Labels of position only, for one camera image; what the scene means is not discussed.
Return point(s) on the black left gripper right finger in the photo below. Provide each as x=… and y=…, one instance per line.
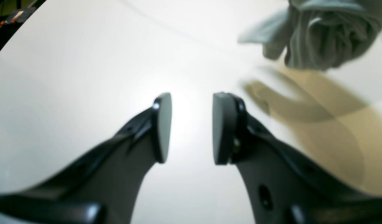
x=283, y=185

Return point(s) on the grey t-shirt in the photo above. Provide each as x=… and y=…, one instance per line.
x=318, y=34

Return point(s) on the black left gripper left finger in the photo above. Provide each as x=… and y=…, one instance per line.
x=101, y=186

